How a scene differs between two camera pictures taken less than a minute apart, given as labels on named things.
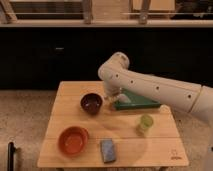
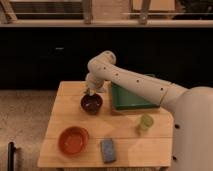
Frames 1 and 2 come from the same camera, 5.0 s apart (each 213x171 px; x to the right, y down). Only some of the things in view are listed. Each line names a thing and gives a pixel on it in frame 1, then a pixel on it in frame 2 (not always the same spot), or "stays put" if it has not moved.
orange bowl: (73, 141) stays put
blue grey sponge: (108, 152) stays put
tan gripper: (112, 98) -> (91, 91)
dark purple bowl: (91, 103) stays put
